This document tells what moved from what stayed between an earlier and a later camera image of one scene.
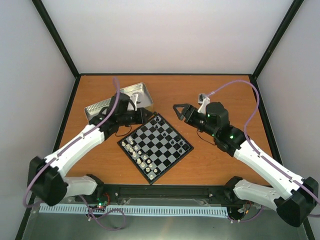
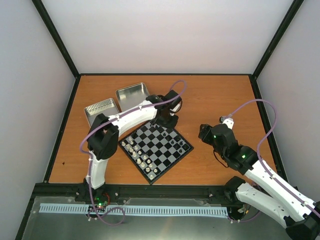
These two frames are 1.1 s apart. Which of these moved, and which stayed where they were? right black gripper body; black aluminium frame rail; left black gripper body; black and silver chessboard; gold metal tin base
Moved: right black gripper body; left black gripper body
Stayed: black and silver chessboard; black aluminium frame rail; gold metal tin base
